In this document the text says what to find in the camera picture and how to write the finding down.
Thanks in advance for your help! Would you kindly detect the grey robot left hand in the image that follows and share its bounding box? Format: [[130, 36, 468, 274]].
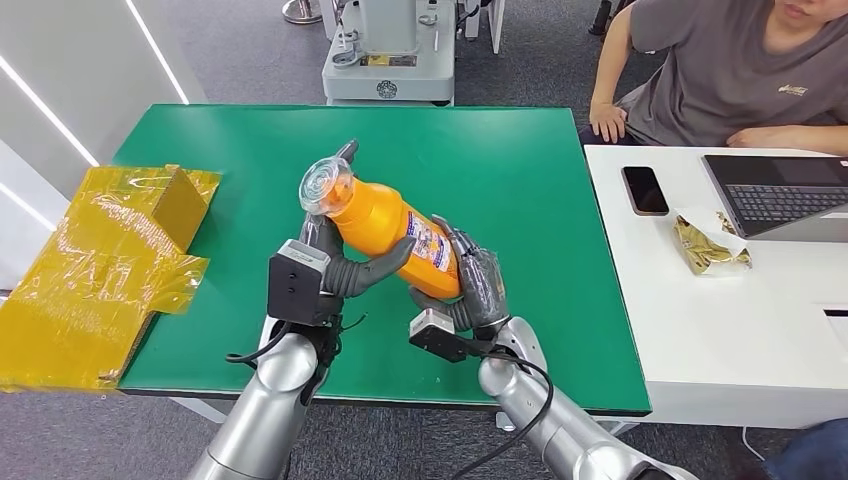
[[298, 139, 418, 299]]

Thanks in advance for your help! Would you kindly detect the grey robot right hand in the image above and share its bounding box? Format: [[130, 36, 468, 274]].
[[408, 213, 512, 333]]

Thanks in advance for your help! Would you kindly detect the orange bottle with clear cap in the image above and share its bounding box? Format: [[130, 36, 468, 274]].
[[298, 155, 464, 301]]

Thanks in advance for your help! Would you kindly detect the black smartphone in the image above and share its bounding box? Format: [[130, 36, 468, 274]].
[[621, 165, 670, 218]]

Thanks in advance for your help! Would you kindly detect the person's right hand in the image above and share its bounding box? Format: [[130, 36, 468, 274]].
[[589, 99, 630, 145]]

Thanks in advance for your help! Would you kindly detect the person's hand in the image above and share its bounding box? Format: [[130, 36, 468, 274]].
[[725, 124, 784, 151], [589, 99, 630, 145]]

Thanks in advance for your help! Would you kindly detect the gold foil snack wrapper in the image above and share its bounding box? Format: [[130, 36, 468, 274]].
[[672, 208, 754, 278]]

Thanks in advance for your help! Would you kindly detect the white desk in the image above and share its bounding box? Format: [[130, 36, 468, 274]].
[[582, 145, 848, 431]]

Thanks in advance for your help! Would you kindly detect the yellow taped cardboard box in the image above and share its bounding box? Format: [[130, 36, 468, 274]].
[[0, 164, 223, 394]]

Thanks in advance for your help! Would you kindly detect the round metal stand base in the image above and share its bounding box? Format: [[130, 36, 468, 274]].
[[282, 0, 324, 26]]

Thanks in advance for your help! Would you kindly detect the white furniture panel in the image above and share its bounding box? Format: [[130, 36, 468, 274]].
[[463, 0, 506, 57]]

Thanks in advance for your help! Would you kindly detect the black chair part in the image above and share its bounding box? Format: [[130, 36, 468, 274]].
[[588, 0, 615, 37]]

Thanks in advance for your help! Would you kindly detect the person's left hand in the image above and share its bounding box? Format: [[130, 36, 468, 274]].
[[725, 124, 784, 151]]

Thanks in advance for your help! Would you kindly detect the grey laptop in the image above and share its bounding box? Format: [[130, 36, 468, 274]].
[[702, 154, 848, 244]]

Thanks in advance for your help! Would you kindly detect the person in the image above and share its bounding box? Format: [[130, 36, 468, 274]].
[[579, 0, 848, 158]]

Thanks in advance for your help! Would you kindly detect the blue fabric item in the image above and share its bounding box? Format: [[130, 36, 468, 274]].
[[761, 418, 848, 480]]

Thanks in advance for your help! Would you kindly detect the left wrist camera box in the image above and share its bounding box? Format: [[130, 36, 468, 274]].
[[266, 239, 346, 328]]

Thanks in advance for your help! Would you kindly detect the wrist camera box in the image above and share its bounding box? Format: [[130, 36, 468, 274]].
[[408, 309, 496, 365], [266, 239, 346, 328]]

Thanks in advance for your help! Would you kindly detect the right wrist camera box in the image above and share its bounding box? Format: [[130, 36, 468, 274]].
[[408, 309, 496, 365]]

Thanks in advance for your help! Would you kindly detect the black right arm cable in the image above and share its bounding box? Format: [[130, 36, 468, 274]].
[[450, 349, 555, 480]]

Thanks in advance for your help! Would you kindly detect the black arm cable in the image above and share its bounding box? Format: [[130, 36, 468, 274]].
[[225, 312, 369, 367], [450, 349, 555, 480]]

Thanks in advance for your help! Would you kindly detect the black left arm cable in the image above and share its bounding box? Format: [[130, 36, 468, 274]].
[[225, 312, 369, 367]]

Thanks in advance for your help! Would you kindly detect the white wall light strip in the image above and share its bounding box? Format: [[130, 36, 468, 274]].
[[0, 182, 59, 234], [124, 0, 191, 106], [0, 56, 102, 169]]

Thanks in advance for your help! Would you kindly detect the thin white floor cable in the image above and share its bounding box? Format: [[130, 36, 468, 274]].
[[741, 427, 770, 464]]

